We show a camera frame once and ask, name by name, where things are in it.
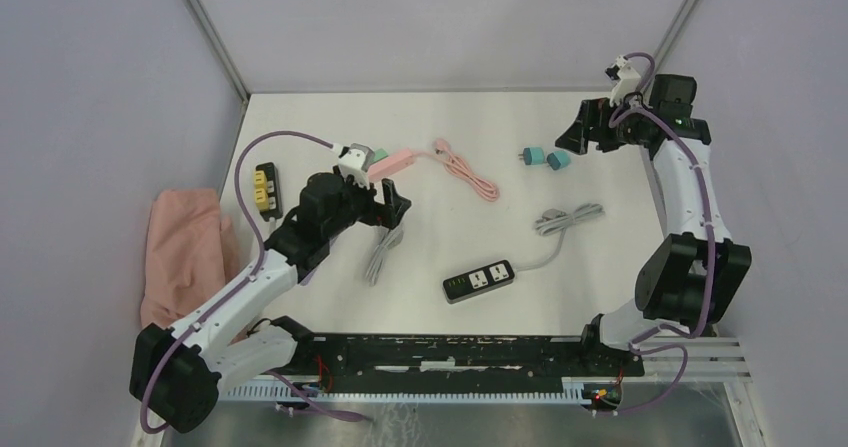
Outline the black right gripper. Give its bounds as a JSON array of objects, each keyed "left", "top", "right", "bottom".
[{"left": 556, "top": 95, "right": 656, "bottom": 154}]

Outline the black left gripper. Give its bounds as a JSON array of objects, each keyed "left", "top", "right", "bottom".
[{"left": 324, "top": 165, "right": 410, "bottom": 240}]

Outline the teal USB charger plug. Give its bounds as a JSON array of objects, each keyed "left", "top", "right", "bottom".
[
  {"left": 518, "top": 147, "right": 546, "bottom": 166},
  {"left": 546, "top": 150, "right": 571, "bottom": 171}
]

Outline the black power strip green USB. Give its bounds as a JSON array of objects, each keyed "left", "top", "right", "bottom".
[{"left": 442, "top": 260, "right": 516, "bottom": 304}]

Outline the pink power strip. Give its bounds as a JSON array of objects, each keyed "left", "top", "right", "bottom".
[{"left": 368, "top": 148, "right": 417, "bottom": 183}]

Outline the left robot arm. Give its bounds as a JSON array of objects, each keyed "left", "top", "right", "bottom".
[{"left": 129, "top": 171, "right": 412, "bottom": 434}]

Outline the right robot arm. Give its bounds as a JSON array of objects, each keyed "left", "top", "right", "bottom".
[{"left": 555, "top": 67, "right": 752, "bottom": 375}]

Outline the yellow charger plug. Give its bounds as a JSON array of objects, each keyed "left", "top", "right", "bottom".
[
  {"left": 254, "top": 187, "right": 271, "bottom": 212},
  {"left": 253, "top": 169, "right": 267, "bottom": 189}
]

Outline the small black power strip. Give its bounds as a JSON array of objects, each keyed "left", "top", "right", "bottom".
[{"left": 254, "top": 162, "right": 283, "bottom": 222}]

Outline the pink cloth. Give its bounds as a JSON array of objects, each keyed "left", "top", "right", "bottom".
[{"left": 140, "top": 188, "right": 243, "bottom": 328}]

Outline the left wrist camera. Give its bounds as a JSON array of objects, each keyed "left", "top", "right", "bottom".
[{"left": 332, "top": 143, "right": 375, "bottom": 189}]

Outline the grey cable of black strip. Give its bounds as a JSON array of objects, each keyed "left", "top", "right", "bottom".
[{"left": 513, "top": 203, "right": 605, "bottom": 274}]

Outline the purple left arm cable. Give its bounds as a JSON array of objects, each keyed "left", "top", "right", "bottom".
[{"left": 139, "top": 130, "right": 346, "bottom": 435}]

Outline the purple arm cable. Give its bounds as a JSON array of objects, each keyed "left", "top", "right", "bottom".
[
  {"left": 139, "top": 130, "right": 346, "bottom": 435},
  {"left": 596, "top": 51, "right": 720, "bottom": 417}
]

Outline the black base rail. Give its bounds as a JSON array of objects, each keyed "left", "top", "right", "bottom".
[{"left": 276, "top": 333, "right": 645, "bottom": 394}]

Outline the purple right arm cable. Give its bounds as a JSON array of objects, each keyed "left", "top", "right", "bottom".
[{"left": 596, "top": 51, "right": 720, "bottom": 417}]

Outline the white slotted cable duct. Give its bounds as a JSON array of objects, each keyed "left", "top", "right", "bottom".
[{"left": 173, "top": 378, "right": 590, "bottom": 406}]

